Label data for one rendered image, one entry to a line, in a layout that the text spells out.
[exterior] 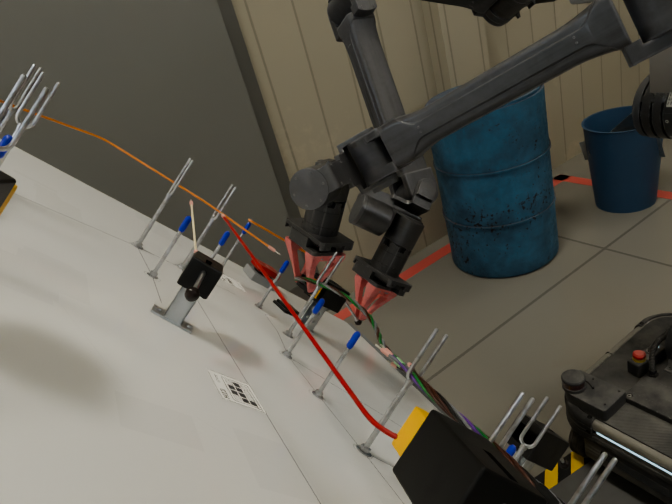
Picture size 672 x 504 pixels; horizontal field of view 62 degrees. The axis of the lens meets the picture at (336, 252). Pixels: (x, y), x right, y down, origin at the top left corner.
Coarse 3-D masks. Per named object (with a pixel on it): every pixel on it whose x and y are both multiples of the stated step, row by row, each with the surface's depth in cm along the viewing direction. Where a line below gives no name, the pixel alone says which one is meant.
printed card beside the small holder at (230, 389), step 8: (216, 376) 50; (224, 376) 51; (216, 384) 48; (224, 384) 50; (232, 384) 51; (240, 384) 52; (248, 384) 53; (224, 392) 48; (232, 392) 49; (240, 392) 50; (248, 392) 51; (232, 400) 47; (240, 400) 48; (248, 400) 49; (256, 400) 51; (256, 408) 49
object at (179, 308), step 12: (192, 264) 55; (204, 264) 55; (216, 264) 58; (180, 276) 55; (192, 276) 55; (204, 276) 55; (216, 276) 55; (180, 288) 56; (192, 288) 51; (204, 288) 55; (180, 300) 56; (192, 300) 51; (156, 312) 56; (168, 312) 56; (180, 312) 56; (180, 324) 57
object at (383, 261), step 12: (384, 240) 99; (384, 252) 98; (396, 252) 97; (408, 252) 98; (372, 264) 99; (384, 264) 98; (396, 264) 98; (384, 276) 96; (396, 276) 99; (408, 288) 99
